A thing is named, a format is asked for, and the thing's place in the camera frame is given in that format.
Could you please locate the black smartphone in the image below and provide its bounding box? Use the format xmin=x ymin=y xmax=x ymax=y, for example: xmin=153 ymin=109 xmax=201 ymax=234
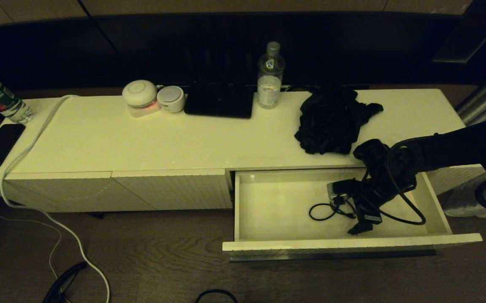
xmin=0 ymin=123 xmax=26 ymax=169

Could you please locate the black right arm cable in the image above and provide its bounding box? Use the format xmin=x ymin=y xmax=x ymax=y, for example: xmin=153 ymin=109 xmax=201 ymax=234
xmin=363 ymin=141 xmax=427 ymax=226

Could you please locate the short black USB cable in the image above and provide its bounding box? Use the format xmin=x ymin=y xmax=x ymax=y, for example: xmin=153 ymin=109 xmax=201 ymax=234
xmin=309 ymin=202 xmax=357 ymax=222

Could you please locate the large white dome device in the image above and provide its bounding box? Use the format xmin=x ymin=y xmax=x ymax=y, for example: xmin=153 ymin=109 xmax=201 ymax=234
xmin=122 ymin=80 xmax=158 ymax=107

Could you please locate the white drawer with black handle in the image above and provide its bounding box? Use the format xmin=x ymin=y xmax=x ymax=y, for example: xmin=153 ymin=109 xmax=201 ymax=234
xmin=222 ymin=167 xmax=483 ymax=262

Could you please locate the black coiled cable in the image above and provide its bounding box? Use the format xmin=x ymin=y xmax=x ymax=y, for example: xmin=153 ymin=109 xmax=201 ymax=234
xmin=42 ymin=262 xmax=89 ymax=303

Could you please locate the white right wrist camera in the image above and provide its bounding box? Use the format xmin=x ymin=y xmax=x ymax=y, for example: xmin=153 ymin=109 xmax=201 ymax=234
xmin=327 ymin=180 xmax=356 ymax=200

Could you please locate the black flat rectangular device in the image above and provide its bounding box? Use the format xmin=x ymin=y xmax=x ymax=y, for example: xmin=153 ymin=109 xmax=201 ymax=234
xmin=184 ymin=82 xmax=254 ymax=119

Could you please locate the white base with pink light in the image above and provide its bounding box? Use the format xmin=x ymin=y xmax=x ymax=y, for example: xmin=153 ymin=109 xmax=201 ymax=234
xmin=129 ymin=100 xmax=162 ymax=118

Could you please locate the clear bottle with grey cap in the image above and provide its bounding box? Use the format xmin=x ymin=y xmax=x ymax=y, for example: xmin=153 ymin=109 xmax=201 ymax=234
xmin=257 ymin=41 xmax=286 ymax=109

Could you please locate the small white round speaker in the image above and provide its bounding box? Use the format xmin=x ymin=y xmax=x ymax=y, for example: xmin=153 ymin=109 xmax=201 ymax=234
xmin=157 ymin=86 xmax=185 ymax=113

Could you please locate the white low cabinet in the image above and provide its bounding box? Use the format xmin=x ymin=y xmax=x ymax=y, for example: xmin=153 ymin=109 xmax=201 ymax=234
xmin=0 ymin=88 xmax=485 ymax=212

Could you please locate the black umbrella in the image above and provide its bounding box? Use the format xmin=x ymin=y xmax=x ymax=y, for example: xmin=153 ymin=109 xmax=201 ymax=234
xmin=294 ymin=86 xmax=384 ymax=155

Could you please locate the thick white power cable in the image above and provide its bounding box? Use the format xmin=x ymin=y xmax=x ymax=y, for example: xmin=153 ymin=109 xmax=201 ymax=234
xmin=0 ymin=95 xmax=111 ymax=303

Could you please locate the black floor cable loop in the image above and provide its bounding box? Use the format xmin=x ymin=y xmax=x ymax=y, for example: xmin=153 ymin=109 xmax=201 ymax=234
xmin=195 ymin=289 xmax=238 ymax=303

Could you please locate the thin white charging cable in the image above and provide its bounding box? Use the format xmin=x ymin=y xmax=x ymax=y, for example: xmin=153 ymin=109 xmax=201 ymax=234
xmin=0 ymin=167 xmax=63 ymax=280

